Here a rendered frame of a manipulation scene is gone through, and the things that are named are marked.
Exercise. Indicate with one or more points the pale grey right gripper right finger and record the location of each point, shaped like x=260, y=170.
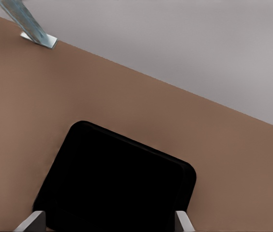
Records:
x=182, y=221

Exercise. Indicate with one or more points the black rectangular tray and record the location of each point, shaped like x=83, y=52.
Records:
x=117, y=176

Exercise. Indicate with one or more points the silver frame post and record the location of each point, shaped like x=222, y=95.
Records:
x=31, y=26

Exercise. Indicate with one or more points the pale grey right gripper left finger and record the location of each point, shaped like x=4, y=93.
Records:
x=33, y=222

